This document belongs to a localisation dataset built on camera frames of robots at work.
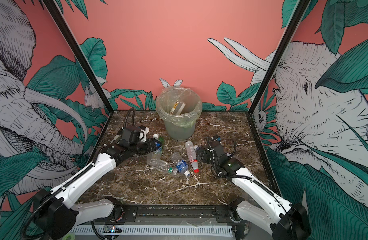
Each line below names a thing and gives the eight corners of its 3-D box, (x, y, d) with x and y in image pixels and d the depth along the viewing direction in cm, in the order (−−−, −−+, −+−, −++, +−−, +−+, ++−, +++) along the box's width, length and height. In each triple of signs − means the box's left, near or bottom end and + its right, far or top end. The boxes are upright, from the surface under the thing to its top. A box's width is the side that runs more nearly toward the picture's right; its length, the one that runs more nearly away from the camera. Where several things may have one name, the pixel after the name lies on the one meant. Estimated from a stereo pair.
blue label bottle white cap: (183, 179, 87) (182, 176, 83) (170, 158, 96) (169, 154, 92) (192, 173, 89) (192, 170, 85) (178, 153, 98) (178, 149, 94)
